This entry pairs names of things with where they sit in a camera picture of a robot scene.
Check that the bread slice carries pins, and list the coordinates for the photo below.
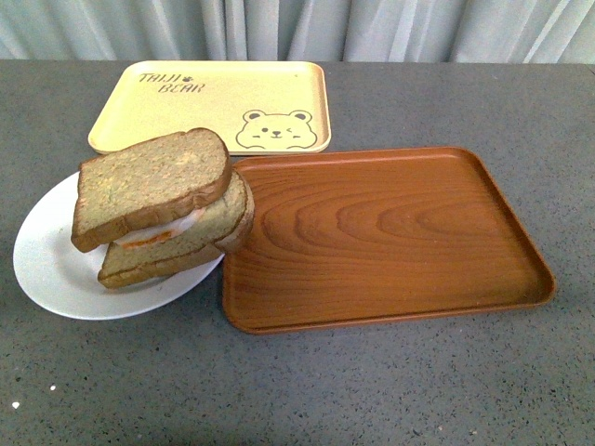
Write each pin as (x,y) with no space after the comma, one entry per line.
(221,229)
(154,182)

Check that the white round plate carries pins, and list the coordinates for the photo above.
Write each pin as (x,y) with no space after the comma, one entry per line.
(59,278)

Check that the brown wood-pattern tray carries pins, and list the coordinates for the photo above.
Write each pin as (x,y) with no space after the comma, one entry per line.
(357,237)

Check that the yellow bear tray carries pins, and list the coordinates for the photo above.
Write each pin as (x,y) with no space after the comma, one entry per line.
(256,107)

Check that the fried egg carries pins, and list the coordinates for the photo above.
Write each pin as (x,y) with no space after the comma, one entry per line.
(160,233)

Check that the grey white curtain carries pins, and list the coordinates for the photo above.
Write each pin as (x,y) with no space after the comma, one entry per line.
(385,31)

